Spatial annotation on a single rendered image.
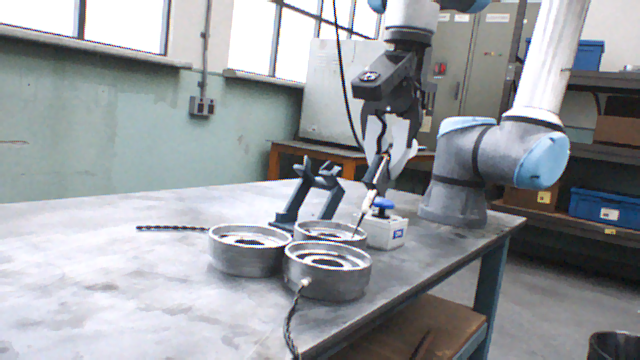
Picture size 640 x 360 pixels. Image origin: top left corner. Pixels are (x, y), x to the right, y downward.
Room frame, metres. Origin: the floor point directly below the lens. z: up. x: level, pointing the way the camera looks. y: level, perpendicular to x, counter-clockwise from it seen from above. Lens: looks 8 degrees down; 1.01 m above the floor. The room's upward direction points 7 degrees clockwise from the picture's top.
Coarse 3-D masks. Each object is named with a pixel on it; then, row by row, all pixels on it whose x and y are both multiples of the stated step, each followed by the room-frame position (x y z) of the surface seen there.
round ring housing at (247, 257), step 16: (240, 224) 0.66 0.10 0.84; (208, 240) 0.59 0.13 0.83; (240, 240) 0.63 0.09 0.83; (256, 240) 0.63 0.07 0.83; (272, 240) 0.65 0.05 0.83; (288, 240) 0.61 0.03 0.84; (224, 256) 0.57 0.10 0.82; (240, 256) 0.56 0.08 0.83; (256, 256) 0.57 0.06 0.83; (272, 256) 0.58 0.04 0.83; (224, 272) 0.58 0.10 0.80; (240, 272) 0.57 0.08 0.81; (256, 272) 0.57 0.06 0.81; (272, 272) 0.59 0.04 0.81
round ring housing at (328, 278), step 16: (288, 256) 0.55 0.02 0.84; (320, 256) 0.60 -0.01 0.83; (352, 256) 0.61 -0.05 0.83; (368, 256) 0.59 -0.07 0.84; (288, 272) 0.55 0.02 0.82; (304, 272) 0.53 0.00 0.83; (320, 272) 0.52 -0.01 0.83; (336, 272) 0.52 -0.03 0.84; (352, 272) 0.53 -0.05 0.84; (368, 272) 0.55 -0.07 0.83; (304, 288) 0.54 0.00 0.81; (320, 288) 0.52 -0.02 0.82; (336, 288) 0.52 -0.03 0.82; (352, 288) 0.53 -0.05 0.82
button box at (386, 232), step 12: (372, 216) 0.81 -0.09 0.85; (384, 216) 0.80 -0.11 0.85; (396, 216) 0.83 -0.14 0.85; (360, 228) 0.79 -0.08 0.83; (372, 228) 0.78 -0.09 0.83; (384, 228) 0.77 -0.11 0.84; (396, 228) 0.79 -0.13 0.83; (372, 240) 0.78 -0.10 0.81; (384, 240) 0.77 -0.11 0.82; (396, 240) 0.79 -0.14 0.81
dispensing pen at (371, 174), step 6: (390, 150) 0.75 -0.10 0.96; (378, 156) 0.73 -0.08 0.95; (384, 156) 0.72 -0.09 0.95; (390, 156) 0.74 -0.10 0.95; (372, 162) 0.73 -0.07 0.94; (378, 162) 0.72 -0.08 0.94; (372, 168) 0.72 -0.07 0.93; (378, 168) 0.72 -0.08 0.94; (366, 174) 0.72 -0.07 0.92; (372, 174) 0.71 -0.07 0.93; (366, 180) 0.71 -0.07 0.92; (372, 180) 0.70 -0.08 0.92; (366, 186) 0.72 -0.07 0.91; (372, 186) 0.71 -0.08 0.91; (372, 192) 0.71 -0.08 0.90; (378, 192) 0.72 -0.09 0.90; (366, 198) 0.71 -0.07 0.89; (372, 198) 0.71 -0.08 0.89; (366, 204) 0.70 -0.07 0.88; (372, 204) 0.71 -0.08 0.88; (366, 210) 0.70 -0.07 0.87; (360, 216) 0.69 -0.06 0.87; (360, 222) 0.69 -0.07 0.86; (354, 234) 0.68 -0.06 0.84
